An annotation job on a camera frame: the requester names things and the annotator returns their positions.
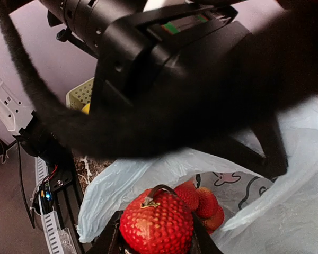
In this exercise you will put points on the black front table rail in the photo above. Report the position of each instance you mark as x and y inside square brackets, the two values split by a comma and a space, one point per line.
[68, 196]

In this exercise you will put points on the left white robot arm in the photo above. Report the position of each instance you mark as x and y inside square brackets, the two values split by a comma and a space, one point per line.
[85, 21]

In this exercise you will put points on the light blue plastic bag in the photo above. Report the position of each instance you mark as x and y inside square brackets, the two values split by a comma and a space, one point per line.
[261, 215]

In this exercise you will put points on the green perforated plastic basket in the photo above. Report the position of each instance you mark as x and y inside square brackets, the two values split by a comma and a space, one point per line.
[79, 96]

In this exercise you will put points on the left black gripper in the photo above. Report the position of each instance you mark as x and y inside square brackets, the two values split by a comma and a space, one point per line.
[180, 47]

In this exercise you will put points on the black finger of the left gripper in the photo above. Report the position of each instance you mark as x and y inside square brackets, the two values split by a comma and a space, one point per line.
[273, 162]

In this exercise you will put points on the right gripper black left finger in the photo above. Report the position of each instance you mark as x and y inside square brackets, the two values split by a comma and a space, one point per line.
[108, 240]

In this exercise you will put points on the white slotted cable duct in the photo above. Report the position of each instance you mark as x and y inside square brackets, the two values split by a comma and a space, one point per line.
[47, 211]

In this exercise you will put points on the yellow lemon in basket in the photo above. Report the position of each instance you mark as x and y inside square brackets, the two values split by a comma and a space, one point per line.
[86, 109]

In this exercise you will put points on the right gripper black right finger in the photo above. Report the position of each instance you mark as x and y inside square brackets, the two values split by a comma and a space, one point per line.
[201, 242]

